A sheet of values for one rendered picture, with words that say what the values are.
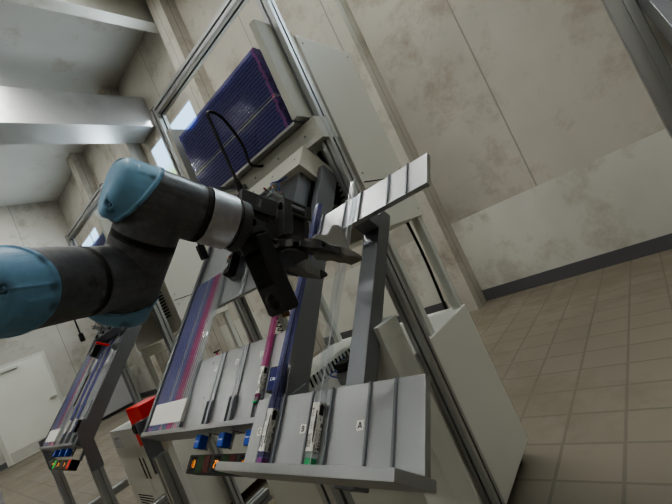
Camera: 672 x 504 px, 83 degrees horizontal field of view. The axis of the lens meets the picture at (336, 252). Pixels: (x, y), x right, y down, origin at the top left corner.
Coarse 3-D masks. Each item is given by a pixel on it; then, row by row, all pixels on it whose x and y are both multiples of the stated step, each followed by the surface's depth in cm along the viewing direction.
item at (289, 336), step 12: (312, 216) 82; (312, 228) 79; (300, 288) 71; (300, 300) 70; (288, 324) 67; (288, 336) 65; (288, 348) 64; (288, 360) 64; (276, 384) 61; (276, 396) 60; (276, 408) 59; (264, 456) 55
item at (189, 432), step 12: (240, 420) 81; (252, 420) 78; (144, 432) 114; (156, 432) 108; (168, 432) 103; (180, 432) 99; (192, 432) 97; (204, 432) 94; (216, 432) 92; (228, 432) 91; (240, 432) 89
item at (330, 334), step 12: (348, 204) 72; (348, 216) 70; (348, 228) 69; (348, 240) 68; (336, 276) 63; (336, 288) 62; (336, 300) 60; (336, 312) 59; (336, 324) 58; (324, 348) 56; (324, 360) 55; (324, 372) 54; (324, 384) 53; (324, 396) 52; (312, 456) 48
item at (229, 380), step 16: (240, 352) 99; (256, 352) 93; (272, 352) 88; (208, 368) 108; (224, 368) 101; (240, 368) 95; (256, 368) 90; (208, 384) 104; (224, 384) 97; (240, 384) 92; (256, 384) 87; (192, 400) 106; (208, 400) 100; (224, 400) 94; (240, 400) 88; (192, 416) 102; (208, 416) 95; (224, 416) 90; (240, 416) 85
